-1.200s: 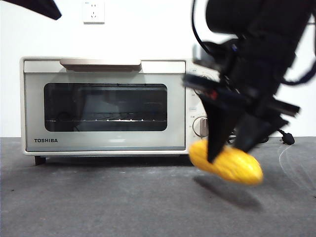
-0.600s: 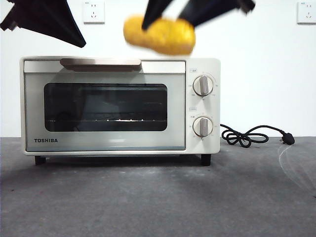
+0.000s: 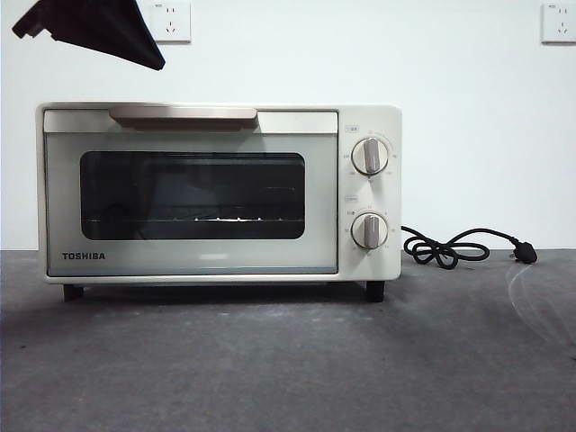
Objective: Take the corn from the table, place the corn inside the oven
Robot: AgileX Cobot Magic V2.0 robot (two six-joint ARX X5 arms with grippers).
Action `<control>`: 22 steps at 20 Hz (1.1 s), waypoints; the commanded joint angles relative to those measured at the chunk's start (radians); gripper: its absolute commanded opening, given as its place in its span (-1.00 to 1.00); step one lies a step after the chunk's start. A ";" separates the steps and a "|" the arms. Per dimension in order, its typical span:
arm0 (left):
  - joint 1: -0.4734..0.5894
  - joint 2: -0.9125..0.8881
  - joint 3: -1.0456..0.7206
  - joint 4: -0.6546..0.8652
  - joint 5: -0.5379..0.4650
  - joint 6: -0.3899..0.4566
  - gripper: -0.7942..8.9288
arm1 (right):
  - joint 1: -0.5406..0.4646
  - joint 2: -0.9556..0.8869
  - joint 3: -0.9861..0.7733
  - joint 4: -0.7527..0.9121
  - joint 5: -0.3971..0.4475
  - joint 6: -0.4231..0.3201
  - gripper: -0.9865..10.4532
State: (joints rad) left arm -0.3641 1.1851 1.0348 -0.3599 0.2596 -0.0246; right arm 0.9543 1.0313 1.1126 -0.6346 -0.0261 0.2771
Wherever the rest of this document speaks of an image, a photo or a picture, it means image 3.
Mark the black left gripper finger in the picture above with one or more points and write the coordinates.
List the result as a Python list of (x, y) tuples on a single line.
[(99, 27)]

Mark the black oven foot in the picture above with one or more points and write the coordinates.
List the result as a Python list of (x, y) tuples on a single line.
[(375, 291), (73, 292)]

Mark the large cream oven knob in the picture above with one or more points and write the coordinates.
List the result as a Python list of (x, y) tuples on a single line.
[(370, 156)]

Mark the cream Toshiba toaster oven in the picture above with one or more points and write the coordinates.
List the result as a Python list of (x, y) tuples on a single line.
[(392, 121)]

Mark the small cream oven knob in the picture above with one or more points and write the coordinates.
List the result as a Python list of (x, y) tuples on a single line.
[(370, 231)]

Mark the white wall socket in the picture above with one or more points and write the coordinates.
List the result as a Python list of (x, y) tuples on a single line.
[(560, 24), (176, 27)]

